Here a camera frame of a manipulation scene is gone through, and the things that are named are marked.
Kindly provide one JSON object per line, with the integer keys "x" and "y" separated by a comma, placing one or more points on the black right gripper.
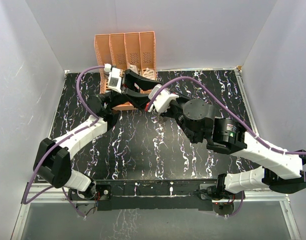
{"x": 167, "y": 113}

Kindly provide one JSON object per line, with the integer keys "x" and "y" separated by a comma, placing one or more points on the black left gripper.
{"x": 139, "y": 99}

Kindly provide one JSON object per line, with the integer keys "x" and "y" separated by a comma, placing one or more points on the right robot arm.
{"x": 279, "y": 172}

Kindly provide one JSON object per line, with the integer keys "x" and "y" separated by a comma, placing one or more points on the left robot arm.
{"x": 53, "y": 160}

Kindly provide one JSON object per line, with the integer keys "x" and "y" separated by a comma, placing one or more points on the oval white blister pack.
{"x": 149, "y": 74}

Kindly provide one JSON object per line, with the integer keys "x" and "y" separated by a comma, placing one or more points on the white product packet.
{"x": 134, "y": 68}

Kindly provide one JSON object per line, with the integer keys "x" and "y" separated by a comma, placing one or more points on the orange plastic desk organizer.
{"x": 122, "y": 49}

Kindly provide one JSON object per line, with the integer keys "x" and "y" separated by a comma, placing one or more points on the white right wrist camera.
{"x": 162, "y": 101}

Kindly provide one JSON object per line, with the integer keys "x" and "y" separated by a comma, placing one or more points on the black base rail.
{"x": 165, "y": 194}

